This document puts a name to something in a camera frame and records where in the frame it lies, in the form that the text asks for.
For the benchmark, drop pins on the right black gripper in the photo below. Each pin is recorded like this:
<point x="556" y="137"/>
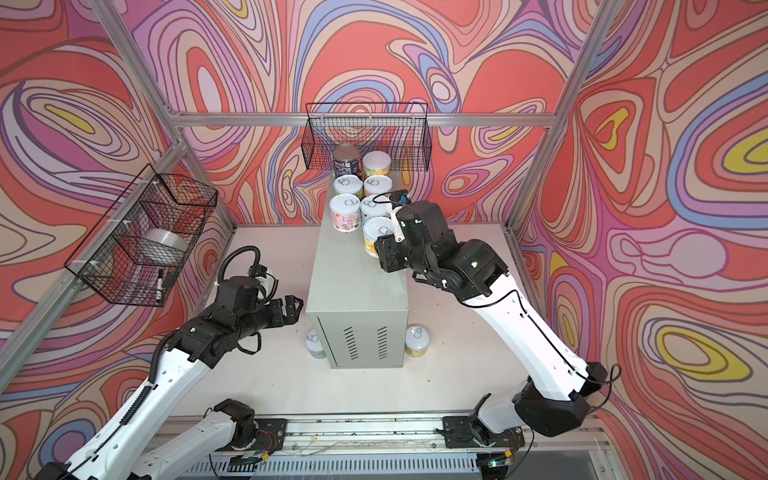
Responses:
<point x="386" y="249"/>

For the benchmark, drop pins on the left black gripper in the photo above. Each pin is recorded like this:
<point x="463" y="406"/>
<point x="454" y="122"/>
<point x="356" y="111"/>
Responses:
<point x="279" y="319"/>

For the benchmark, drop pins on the group can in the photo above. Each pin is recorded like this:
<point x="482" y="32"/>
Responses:
<point x="417" y="341"/>
<point x="373" y="229"/>
<point x="377" y="184"/>

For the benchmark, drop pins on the white lid can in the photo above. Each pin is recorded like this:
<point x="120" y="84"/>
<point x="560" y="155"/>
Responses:
<point x="345" y="212"/>
<point x="314" y="345"/>
<point x="370" y="209"/>

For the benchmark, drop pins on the orange peach can large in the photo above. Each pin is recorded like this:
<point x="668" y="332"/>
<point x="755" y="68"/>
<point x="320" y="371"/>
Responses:
<point x="376" y="163"/>

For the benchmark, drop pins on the green label can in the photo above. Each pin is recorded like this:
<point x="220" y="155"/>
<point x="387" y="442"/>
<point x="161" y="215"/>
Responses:
<point x="349" y="184"/>

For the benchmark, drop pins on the dark blue tomato can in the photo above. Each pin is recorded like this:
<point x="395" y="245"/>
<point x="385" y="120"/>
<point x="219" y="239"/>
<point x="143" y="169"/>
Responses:
<point x="346" y="160"/>

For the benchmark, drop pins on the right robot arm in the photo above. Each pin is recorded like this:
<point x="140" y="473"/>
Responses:
<point x="553" y="399"/>

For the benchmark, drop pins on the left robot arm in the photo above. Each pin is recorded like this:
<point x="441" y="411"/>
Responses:
<point x="245" y="304"/>

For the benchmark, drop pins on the grey metal cabinet counter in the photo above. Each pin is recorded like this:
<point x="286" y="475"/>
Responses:
<point x="359" y="311"/>

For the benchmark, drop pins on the black marker pen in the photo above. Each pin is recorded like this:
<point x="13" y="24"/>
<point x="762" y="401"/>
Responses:
<point x="159" y="287"/>

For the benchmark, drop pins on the silver tape roll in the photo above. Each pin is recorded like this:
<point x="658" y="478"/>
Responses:
<point x="166" y="238"/>

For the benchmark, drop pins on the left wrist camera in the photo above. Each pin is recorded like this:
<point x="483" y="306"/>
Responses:
<point x="265" y="276"/>

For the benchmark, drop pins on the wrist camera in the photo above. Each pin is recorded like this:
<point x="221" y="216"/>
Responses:
<point x="399" y="198"/>
<point x="265" y="276"/>

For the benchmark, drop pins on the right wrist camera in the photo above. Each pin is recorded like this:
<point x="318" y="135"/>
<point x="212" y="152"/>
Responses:
<point x="399" y="198"/>

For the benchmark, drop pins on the black wire basket back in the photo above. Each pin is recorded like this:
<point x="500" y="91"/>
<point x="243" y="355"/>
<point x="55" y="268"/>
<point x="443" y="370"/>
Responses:
<point x="401" y="129"/>

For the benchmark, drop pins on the black wire basket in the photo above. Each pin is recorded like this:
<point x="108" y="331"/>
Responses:
<point x="401" y="129"/>
<point x="122" y="268"/>

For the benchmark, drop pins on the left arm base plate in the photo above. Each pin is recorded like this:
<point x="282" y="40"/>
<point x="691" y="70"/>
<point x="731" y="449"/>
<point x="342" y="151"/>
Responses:
<point x="266" y="434"/>

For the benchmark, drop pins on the black wire basket left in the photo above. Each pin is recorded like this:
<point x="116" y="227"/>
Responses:
<point x="122" y="268"/>

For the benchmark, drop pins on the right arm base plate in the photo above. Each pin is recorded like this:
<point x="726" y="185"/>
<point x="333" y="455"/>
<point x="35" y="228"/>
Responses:
<point x="467" y="432"/>

